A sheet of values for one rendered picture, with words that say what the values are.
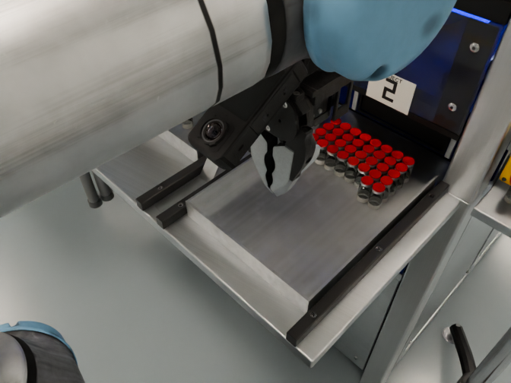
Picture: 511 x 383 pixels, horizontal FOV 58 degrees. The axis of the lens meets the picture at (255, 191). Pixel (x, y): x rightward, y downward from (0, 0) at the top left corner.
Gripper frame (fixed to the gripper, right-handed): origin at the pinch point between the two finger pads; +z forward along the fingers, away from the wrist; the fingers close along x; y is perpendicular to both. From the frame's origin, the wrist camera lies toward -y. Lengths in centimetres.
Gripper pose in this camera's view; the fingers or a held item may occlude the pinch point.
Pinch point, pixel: (271, 188)
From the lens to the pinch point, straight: 51.2
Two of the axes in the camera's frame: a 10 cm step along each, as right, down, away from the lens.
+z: 0.0, 6.9, 7.2
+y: 7.2, -5.0, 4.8
